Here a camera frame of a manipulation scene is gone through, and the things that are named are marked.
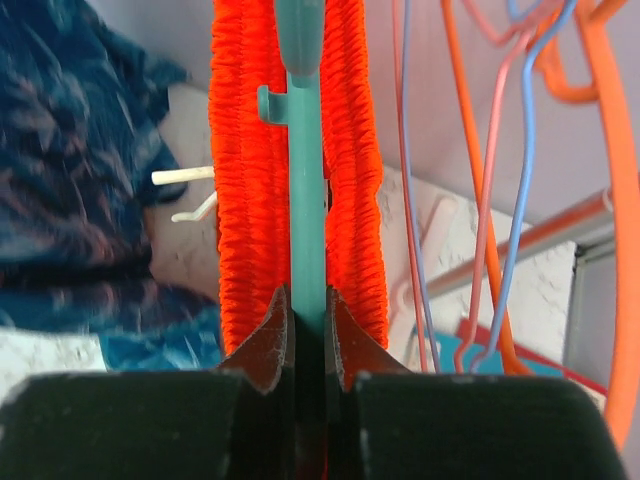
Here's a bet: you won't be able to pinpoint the teal folder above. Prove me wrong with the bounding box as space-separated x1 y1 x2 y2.
401 320 565 377

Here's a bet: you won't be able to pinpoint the orange shorts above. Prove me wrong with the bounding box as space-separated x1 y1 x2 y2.
208 1 389 352

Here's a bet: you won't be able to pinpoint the orange plastic hanger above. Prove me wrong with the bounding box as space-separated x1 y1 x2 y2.
441 1 639 448

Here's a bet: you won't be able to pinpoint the silver clothes rack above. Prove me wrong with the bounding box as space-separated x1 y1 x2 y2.
389 189 616 346

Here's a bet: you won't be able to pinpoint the blue patterned shorts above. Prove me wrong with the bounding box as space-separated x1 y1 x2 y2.
1 1 221 371

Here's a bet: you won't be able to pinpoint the teal plastic hanger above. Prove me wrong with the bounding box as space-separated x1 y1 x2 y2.
258 1 327 479

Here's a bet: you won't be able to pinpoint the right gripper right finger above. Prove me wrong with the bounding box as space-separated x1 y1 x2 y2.
325 289 626 479

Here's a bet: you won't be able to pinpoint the pink wire hanger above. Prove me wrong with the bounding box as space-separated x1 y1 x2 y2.
390 0 566 375

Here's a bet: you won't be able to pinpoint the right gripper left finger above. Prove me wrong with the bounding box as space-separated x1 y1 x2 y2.
1 287 295 479

